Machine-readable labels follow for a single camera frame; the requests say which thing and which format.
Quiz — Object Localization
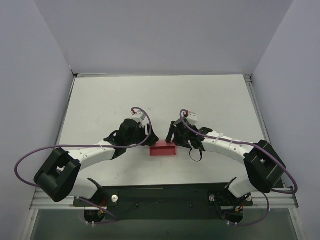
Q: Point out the pink paper box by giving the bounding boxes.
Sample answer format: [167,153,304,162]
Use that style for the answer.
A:
[149,140,177,157]

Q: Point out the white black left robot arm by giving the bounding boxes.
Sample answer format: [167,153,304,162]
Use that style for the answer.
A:
[33,119,159,206]

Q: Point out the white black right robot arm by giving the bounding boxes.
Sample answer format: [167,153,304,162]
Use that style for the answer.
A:
[165,119,284,198]

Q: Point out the aluminium front crossbar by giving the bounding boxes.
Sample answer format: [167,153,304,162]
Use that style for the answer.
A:
[30,189,299,210]

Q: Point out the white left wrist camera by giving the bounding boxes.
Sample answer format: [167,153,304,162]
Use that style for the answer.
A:
[131,110,146,128]

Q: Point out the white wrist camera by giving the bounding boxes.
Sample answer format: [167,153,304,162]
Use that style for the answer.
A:
[131,110,146,128]
[183,110,198,126]

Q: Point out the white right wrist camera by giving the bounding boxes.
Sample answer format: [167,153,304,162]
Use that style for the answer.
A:
[183,110,198,126]

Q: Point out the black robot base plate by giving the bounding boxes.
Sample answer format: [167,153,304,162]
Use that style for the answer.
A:
[73,183,253,222]

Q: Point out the aluminium table frame rail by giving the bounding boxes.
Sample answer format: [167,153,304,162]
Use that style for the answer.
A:
[244,74,286,193]

